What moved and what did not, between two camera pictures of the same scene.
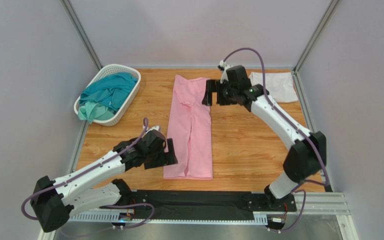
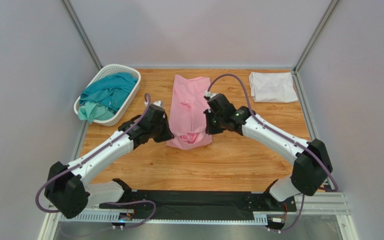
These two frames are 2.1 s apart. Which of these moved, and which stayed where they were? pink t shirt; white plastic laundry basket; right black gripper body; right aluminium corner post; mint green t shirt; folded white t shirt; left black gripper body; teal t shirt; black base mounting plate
Moved: pink t shirt; left black gripper body; right black gripper body
Stayed: mint green t shirt; black base mounting plate; teal t shirt; folded white t shirt; right aluminium corner post; white plastic laundry basket
